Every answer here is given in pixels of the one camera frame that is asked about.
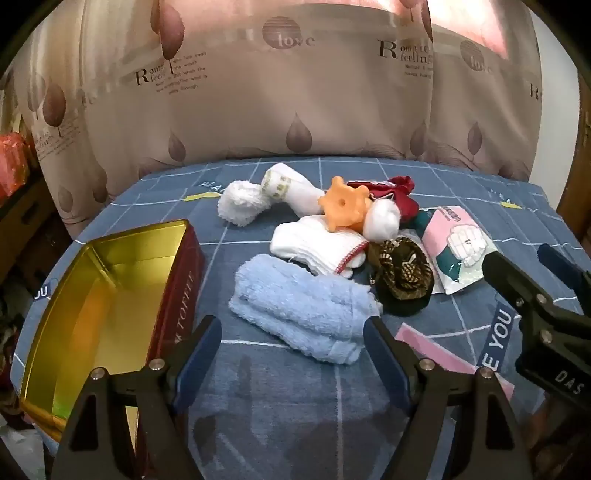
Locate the rolled white fluffy sock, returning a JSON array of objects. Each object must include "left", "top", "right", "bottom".
[{"left": 217, "top": 162, "right": 331, "bottom": 228}]

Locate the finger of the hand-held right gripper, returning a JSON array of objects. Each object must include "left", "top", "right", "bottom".
[
  {"left": 537, "top": 243, "right": 591, "bottom": 303},
  {"left": 481, "top": 251, "right": 552, "bottom": 324}
]

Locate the pink paper card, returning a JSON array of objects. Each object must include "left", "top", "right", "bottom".
[{"left": 396, "top": 323, "right": 515, "bottom": 401}]

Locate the red plastic bag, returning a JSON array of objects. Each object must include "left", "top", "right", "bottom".
[{"left": 0, "top": 131, "right": 32, "bottom": 197}]

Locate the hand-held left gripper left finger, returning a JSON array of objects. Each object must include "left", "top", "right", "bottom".
[{"left": 51, "top": 315, "right": 223, "bottom": 480}]

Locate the dark red cloth pouch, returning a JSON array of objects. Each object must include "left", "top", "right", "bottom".
[{"left": 346, "top": 175, "right": 420, "bottom": 228}]

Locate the red and gold tin box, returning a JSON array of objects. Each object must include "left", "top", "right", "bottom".
[{"left": 19, "top": 220, "right": 206, "bottom": 444}]

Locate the blue checked bed sheet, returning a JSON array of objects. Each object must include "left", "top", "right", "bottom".
[{"left": 11, "top": 156, "right": 571, "bottom": 480}]

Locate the brown wooden board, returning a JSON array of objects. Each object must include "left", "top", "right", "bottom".
[{"left": 555, "top": 60, "right": 591, "bottom": 227}]

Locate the white sock with red trim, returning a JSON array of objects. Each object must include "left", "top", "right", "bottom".
[{"left": 270, "top": 217, "right": 370, "bottom": 278}]

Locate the white fluffy ball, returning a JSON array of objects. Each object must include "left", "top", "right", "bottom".
[{"left": 362, "top": 199, "right": 402, "bottom": 242}]

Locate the beige printed curtain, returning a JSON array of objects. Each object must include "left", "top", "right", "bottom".
[{"left": 9, "top": 0, "right": 543, "bottom": 238}]

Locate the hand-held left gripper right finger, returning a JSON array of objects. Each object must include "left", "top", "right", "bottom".
[{"left": 363, "top": 318, "right": 542, "bottom": 480}]

